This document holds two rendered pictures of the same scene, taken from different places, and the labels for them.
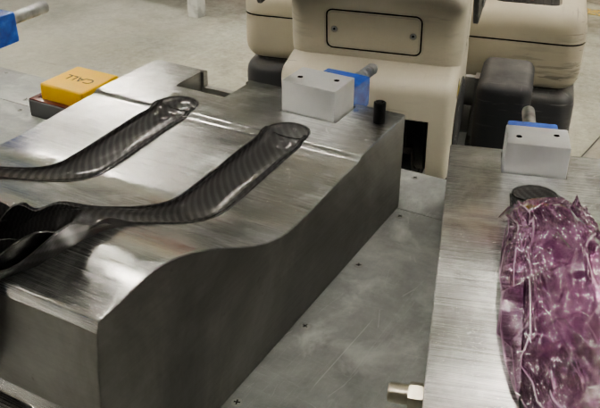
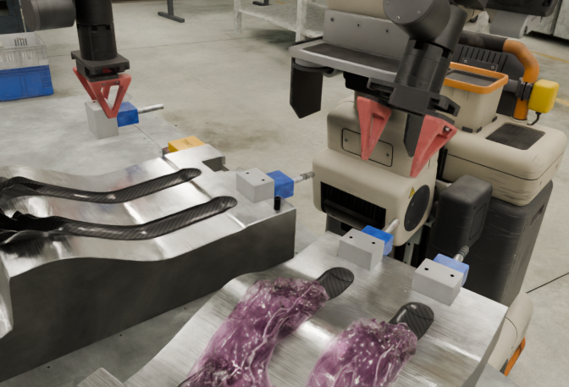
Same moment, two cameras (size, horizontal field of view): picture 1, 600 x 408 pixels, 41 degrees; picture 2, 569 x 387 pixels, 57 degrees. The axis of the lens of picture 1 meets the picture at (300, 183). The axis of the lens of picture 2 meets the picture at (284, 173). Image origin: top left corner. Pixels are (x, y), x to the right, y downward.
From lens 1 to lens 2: 0.35 m
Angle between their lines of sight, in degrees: 21
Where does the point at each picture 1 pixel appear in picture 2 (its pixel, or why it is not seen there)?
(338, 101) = (258, 191)
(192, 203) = (147, 229)
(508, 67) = (470, 184)
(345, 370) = not seen: hidden behind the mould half
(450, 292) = (203, 314)
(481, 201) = (306, 269)
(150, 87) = (188, 159)
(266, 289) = (151, 284)
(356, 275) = not seen: hidden behind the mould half
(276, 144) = (217, 207)
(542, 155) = (357, 252)
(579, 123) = not seen: outside the picture
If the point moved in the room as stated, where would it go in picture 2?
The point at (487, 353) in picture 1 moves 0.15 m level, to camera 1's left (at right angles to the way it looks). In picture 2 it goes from (195, 352) to (80, 305)
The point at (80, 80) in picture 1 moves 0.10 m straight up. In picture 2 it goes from (187, 144) to (185, 96)
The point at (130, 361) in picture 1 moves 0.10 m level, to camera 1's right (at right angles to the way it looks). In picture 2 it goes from (34, 299) to (107, 329)
